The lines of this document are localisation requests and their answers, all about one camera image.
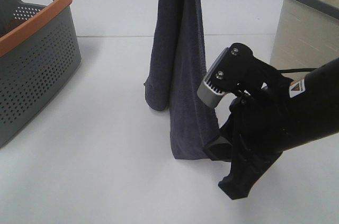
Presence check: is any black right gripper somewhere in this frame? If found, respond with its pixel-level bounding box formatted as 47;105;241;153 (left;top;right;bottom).
203;90;288;200

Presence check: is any dark grey towel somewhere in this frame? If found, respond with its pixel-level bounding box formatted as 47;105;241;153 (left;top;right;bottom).
144;0;219;160

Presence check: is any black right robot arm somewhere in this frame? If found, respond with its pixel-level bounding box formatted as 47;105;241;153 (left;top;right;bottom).
203;59;338;200

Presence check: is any beige bin with grey rim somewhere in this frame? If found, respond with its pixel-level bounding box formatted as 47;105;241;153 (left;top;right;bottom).
270;0;338;69

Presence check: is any grey basket with orange rim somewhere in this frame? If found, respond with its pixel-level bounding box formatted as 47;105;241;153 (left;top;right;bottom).
1;0;81;146

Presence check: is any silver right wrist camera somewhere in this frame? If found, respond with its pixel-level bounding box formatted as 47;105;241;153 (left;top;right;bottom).
197;48;230;109

